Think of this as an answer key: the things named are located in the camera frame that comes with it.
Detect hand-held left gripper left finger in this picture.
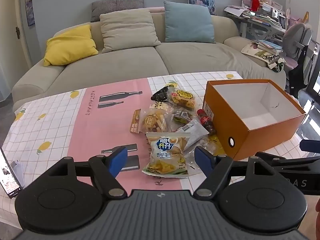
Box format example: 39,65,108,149
47,146,128,198

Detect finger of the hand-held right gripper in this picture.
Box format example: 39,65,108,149
255,151,320,167
299,139,320,152

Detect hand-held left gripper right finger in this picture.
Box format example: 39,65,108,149
192,146,276,198

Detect small cola bottle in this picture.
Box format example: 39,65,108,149
197,109,217,134

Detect orange cardboard box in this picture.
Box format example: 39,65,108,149
204,79,307,161

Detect yellow bean snack packet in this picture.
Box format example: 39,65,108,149
167,87,197,110

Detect checkered white puffs packet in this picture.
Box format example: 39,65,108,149
149,101,174,110

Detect black snack packet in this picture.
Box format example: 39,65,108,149
151,86,173,103

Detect yellow clear packet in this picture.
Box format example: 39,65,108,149
200,135,225,157

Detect grey white packet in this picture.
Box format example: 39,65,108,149
175,119,209,153

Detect small green brown packet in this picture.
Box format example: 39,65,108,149
171,109,193,125

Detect orange clear snack stick packet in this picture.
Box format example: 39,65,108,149
129,108,172,133

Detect black cloth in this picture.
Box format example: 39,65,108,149
289,47,313,98

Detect lemon print checked tablecloth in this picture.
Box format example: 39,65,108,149
0,70,320,230

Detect beige sofa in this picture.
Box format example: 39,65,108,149
12,12,287,110

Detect printed tote bag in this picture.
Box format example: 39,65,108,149
241,42,287,73

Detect grey desk chair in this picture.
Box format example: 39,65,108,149
282,22,313,68

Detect stack of books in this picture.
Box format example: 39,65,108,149
255,39,284,55

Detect smartphone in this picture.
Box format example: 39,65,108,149
0,146,22,199

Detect yellow pillow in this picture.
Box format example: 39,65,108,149
44,24,99,67

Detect white desk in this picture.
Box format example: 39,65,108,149
224,5,288,42

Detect beige pillow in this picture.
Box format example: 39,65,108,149
99,11,162,54

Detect pile of books and papers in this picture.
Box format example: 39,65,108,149
224,5,284,28

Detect light blue pillow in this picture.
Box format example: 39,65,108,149
164,1,216,44

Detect grey striped pillow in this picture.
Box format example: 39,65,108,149
90,0,145,22

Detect wall poster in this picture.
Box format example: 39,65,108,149
25,0,35,27

